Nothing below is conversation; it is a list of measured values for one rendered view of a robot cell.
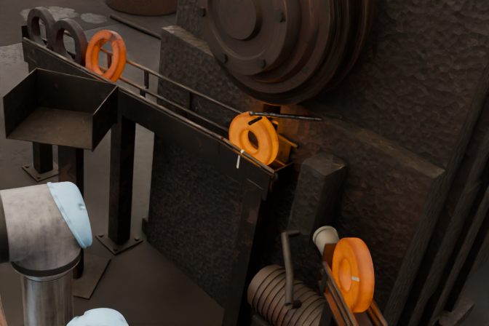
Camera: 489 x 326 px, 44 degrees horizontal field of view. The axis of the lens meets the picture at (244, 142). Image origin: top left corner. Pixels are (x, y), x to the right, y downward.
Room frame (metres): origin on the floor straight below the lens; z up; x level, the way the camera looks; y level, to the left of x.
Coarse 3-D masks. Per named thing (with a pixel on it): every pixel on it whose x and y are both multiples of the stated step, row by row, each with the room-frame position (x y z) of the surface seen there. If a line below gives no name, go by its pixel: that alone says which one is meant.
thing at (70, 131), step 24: (48, 72) 1.63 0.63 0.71; (24, 96) 1.55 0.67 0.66; (48, 96) 1.63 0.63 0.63; (72, 96) 1.63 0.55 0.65; (96, 96) 1.62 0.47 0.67; (24, 120) 1.54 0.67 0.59; (48, 120) 1.55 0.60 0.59; (72, 120) 1.57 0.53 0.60; (96, 120) 1.44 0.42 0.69; (72, 144) 1.43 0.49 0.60; (96, 144) 1.44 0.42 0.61; (72, 168) 1.49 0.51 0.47; (96, 264) 1.58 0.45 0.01
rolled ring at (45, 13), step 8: (40, 8) 2.09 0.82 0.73; (32, 16) 2.11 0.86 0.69; (40, 16) 2.07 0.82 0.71; (48, 16) 2.06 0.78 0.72; (32, 24) 2.12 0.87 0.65; (48, 24) 2.03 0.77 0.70; (32, 32) 2.12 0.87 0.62; (48, 32) 2.03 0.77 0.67; (32, 40) 2.11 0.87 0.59; (40, 40) 2.12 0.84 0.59; (48, 40) 2.04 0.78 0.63; (48, 48) 2.04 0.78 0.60
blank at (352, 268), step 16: (352, 240) 0.99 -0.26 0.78; (336, 256) 1.02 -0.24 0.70; (352, 256) 0.96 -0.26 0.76; (368, 256) 0.95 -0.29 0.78; (336, 272) 1.00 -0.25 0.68; (352, 272) 0.94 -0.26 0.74; (368, 272) 0.92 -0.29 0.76; (352, 288) 0.92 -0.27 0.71; (368, 288) 0.90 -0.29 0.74; (352, 304) 0.90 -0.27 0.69; (368, 304) 0.90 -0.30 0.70
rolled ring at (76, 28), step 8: (56, 24) 1.99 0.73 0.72; (64, 24) 1.96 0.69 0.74; (72, 24) 1.95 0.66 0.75; (56, 32) 1.99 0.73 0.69; (72, 32) 1.94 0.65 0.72; (80, 32) 1.94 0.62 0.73; (56, 40) 2.00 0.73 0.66; (80, 40) 1.92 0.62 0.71; (56, 48) 1.99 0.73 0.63; (64, 48) 2.01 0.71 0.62; (80, 48) 1.91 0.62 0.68; (64, 56) 1.98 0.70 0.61; (80, 56) 1.91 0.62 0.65; (80, 64) 1.91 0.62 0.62
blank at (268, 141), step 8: (248, 112) 1.42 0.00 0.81; (240, 120) 1.41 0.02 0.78; (248, 120) 1.39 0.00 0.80; (264, 120) 1.38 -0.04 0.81; (232, 128) 1.43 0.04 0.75; (240, 128) 1.41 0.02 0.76; (248, 128) 1.39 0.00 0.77; (256, 128) 1.38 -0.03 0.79; (264, 128) 1.36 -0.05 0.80; (272, 128) 1.37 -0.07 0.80; (232, 136) 1.42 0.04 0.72; (240, 136) 1.41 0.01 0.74; (256, 136) 1.37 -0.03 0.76; (264, 136) 1.36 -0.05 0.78; (272, 136) 1.36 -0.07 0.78; (240, 144) 1.40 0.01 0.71; (248, 144) 1.41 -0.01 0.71; (264, 144) 1.35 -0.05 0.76; (272, 144) 1.35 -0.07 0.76; (248, 152) 1.38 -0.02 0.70; (256, 152) 1.37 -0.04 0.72; (264, 152) 1.35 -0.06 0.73; (272, 152) 1.34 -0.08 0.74; (264, 160) 1.35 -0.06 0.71; (272, 160) 1.36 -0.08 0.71
